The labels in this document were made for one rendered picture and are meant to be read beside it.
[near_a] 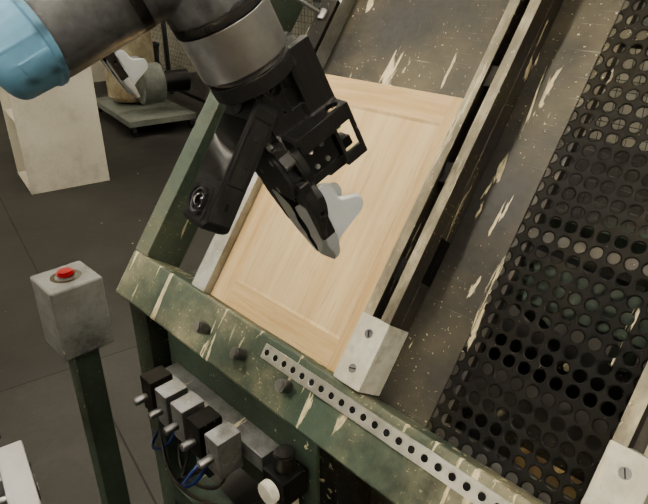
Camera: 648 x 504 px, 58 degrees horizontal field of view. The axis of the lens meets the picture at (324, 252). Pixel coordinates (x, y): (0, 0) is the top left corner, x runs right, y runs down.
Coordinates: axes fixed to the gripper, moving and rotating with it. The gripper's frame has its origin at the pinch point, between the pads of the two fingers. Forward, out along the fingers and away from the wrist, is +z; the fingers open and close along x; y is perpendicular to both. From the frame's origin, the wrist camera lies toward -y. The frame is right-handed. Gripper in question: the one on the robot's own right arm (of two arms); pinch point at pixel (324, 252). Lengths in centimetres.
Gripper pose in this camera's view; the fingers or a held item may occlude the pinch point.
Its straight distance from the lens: 58.8
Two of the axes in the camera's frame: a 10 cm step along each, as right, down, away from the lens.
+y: 7.4, -6.3, 2.4
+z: 3.8, 6.8, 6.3
